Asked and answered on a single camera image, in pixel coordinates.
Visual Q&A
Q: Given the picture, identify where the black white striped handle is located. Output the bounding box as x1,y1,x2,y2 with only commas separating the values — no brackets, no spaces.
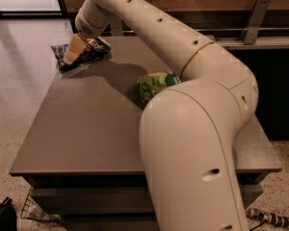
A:
246,208,289,230

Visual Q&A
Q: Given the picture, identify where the wire basket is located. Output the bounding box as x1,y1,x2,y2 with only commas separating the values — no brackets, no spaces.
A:
20,189,61,223

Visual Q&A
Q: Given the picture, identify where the left grey metal bracket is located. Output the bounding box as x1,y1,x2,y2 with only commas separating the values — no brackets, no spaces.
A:
110,17,123,37

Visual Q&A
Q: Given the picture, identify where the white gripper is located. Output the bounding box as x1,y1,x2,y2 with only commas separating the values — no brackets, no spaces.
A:
64,0,114,64

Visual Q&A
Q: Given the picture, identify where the right grey metal bracket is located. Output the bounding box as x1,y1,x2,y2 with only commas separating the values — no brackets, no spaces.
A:
240,0,272,45

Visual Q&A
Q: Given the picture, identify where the grey metal bracket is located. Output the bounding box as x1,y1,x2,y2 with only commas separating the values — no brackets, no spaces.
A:
110,17,123,37
240,0,272,45

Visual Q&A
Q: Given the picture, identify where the blue chip bag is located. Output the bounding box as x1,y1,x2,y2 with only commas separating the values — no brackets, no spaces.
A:
51,38,111,72

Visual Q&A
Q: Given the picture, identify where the black bag on floor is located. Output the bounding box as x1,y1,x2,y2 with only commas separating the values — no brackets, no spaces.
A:
0,197,17,231

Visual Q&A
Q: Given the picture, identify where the green snack bag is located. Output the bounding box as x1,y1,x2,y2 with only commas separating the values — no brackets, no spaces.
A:
138,72,181,105

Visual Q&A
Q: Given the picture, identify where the grey drawer cabinet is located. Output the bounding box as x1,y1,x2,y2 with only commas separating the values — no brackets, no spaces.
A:
11,37,279,231

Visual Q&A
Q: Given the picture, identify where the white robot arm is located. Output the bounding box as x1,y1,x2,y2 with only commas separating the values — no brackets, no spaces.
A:
65,0,258,231

